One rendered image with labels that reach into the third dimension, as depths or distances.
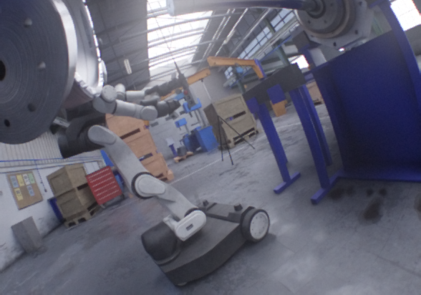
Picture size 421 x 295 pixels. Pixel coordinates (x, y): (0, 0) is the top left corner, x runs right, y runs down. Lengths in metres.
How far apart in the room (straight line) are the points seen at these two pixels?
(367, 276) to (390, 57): 1.08
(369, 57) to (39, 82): 1.33
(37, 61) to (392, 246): 1.07
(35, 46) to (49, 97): 0.06
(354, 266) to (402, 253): 0.22
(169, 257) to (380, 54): 1.64
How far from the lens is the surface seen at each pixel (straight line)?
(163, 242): 1.00
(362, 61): 1.29
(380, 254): 0.90
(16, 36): 0.23
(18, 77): 0.24
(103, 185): 4.73
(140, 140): 4.41
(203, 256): 0.96
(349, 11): 1.05
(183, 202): 1.03
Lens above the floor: 0.71
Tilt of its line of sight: 2 degrees down
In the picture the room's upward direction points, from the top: 24 degrees counter-clockwise
